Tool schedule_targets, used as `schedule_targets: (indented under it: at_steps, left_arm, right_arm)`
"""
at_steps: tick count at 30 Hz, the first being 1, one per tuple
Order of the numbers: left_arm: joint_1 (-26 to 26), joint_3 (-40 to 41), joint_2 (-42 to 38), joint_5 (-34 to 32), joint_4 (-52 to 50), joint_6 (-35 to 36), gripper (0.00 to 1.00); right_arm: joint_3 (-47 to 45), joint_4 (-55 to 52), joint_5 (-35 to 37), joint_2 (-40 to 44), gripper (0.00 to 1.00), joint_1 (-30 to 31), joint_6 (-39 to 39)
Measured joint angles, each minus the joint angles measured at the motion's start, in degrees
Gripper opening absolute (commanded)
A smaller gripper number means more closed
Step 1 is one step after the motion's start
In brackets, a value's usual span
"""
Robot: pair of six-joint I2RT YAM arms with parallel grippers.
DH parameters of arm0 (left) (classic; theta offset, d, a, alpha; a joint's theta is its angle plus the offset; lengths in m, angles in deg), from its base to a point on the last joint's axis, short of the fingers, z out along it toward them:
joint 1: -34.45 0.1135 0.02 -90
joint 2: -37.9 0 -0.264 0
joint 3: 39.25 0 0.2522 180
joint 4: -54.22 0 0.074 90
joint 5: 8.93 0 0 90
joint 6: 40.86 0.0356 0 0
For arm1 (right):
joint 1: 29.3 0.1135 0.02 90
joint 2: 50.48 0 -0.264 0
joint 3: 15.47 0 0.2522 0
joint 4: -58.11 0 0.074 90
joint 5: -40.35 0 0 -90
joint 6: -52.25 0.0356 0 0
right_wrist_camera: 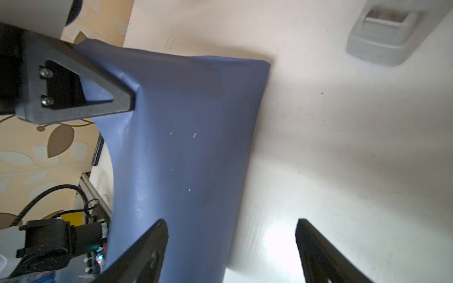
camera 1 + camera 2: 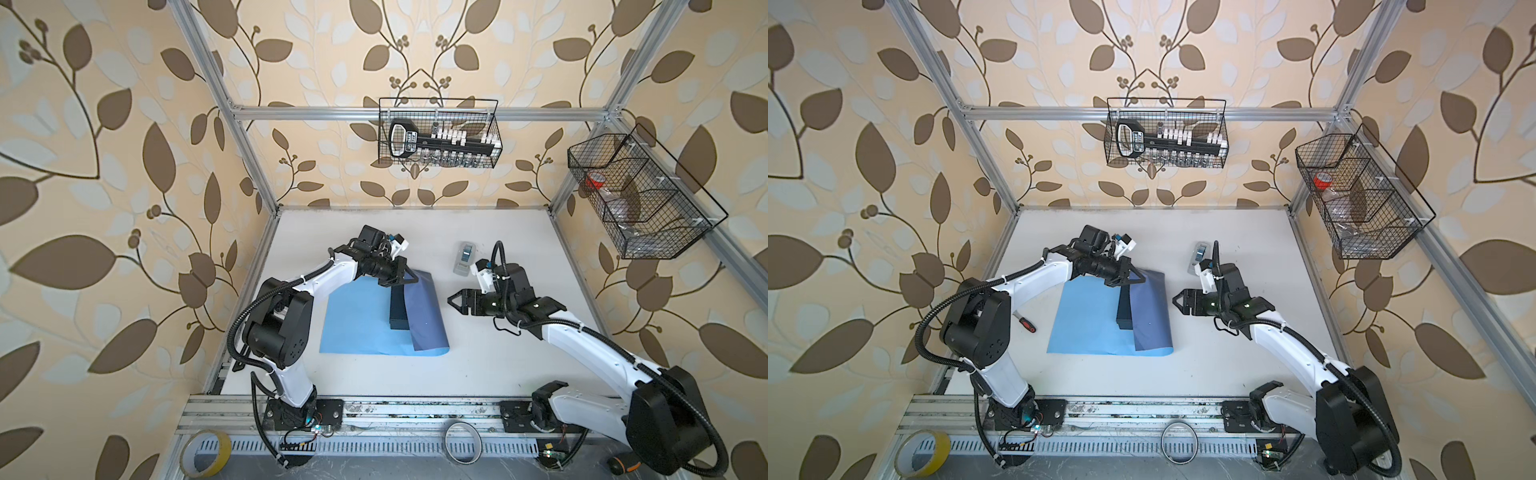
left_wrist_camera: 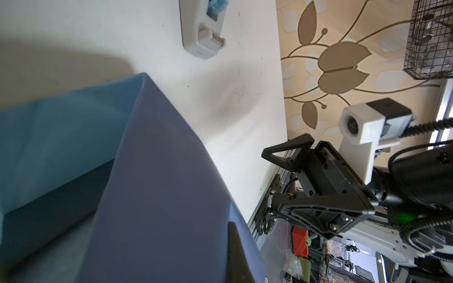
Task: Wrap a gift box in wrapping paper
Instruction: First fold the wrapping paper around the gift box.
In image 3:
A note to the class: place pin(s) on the right wall wire basket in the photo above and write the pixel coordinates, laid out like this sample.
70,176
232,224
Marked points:
429,53

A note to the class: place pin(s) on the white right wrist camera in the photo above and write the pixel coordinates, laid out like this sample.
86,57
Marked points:
369,127

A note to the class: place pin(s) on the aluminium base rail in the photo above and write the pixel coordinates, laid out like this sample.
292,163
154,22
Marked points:
263,208

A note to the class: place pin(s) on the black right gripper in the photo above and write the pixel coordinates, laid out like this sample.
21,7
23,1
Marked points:
334,198

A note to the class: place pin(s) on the dark navy gift box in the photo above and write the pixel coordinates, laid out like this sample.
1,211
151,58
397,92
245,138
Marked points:
33,226

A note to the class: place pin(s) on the grey tape dispenser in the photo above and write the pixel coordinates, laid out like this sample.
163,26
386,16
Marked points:
201,25

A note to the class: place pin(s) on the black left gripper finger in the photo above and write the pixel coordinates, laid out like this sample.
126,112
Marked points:
238,268

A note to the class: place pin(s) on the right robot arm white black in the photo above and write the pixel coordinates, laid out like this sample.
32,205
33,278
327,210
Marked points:
416,190

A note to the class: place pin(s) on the blue wrapping paper sheet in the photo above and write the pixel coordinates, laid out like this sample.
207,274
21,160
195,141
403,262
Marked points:
163,216

